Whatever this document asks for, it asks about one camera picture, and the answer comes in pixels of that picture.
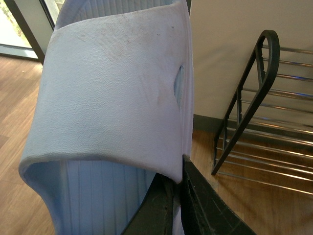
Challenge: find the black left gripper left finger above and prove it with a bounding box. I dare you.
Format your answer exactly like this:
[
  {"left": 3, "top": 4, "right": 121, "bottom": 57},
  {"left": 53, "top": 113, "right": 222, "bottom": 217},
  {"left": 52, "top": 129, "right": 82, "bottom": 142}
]
[{"left": 122, "top": 173, "right": 178, "bottom": 235}]

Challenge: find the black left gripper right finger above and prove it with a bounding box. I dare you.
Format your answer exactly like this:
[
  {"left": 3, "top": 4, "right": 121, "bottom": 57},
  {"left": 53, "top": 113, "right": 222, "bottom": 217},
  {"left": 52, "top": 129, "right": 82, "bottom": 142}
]
[{"left": 180, "top": 155, "right": 255, "bottom": 235}]

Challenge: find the light blue slipper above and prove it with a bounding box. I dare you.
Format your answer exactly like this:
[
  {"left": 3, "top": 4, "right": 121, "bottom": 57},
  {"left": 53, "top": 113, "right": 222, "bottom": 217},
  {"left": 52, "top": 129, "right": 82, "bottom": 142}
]
[{"left": 19, "top": 0, "right": 194, "bottom": 235}]

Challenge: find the black metal shoe rack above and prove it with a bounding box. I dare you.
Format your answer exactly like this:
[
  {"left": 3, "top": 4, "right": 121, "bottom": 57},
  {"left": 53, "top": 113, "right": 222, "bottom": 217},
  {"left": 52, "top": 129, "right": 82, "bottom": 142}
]
[{"left": 212, "top": 30, "right": 313, "bottom": 195}]

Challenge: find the dark left window frame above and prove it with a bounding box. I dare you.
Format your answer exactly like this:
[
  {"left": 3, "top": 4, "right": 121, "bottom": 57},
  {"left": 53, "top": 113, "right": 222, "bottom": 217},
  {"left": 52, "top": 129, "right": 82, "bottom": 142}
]
[{"left": 0, "top": 0, "right": 62, "bottom": 60}]

